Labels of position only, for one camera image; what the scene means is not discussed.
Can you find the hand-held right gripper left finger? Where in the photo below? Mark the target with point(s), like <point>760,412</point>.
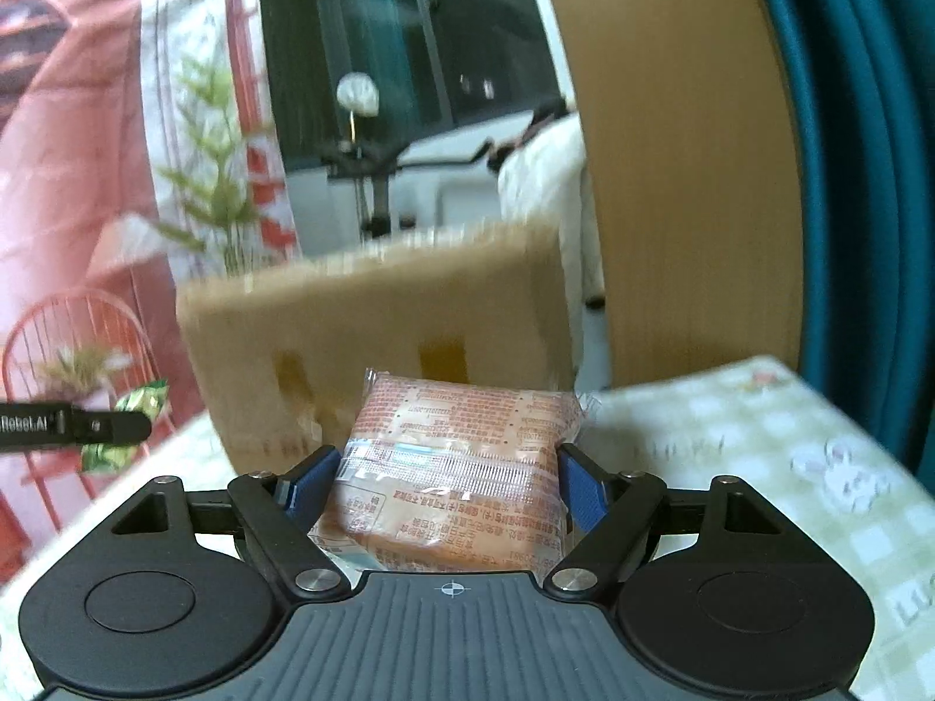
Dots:
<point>314,482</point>

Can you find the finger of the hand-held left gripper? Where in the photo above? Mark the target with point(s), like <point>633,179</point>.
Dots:
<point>109,426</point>

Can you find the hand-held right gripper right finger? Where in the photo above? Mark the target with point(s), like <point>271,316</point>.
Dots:
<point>583,489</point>

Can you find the green snack packet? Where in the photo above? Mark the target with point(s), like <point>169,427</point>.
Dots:
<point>142,398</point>

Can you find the brown cardboard box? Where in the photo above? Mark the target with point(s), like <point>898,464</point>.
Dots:
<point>350,321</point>

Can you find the green checked tablecloth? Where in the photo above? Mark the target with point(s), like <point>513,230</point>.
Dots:
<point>730,438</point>

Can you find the printed backdrop cloth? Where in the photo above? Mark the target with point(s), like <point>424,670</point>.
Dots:
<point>73,160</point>

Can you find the black exercise bike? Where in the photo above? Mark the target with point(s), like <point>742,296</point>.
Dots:
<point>380,190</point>

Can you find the white quilted blanket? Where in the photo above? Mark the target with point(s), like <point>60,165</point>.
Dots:
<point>548,182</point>

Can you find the wooden chair back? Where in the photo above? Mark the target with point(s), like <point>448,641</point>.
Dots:
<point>679,160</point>

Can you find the white cap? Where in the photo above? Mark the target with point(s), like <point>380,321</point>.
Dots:
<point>358,95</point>

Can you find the dark window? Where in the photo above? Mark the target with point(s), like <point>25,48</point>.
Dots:
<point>402,29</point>

